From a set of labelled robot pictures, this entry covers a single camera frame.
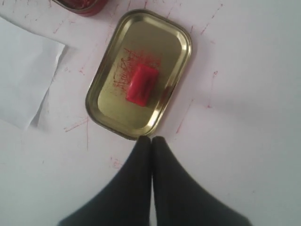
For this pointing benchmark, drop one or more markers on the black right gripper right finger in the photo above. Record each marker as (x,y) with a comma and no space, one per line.
(180,200)

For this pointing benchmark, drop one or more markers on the white paper sheet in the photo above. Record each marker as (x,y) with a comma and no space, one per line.
(27,65)

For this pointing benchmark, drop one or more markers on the red ink pad tin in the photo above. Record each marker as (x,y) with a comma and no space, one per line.
(82,7)

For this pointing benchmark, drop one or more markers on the gold tin lid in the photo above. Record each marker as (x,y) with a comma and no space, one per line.
(141,37)

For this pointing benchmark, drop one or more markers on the red stamp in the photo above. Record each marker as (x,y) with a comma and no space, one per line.
(141,85)

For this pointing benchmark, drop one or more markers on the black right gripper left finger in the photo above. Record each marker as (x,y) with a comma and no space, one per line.
(125,201)

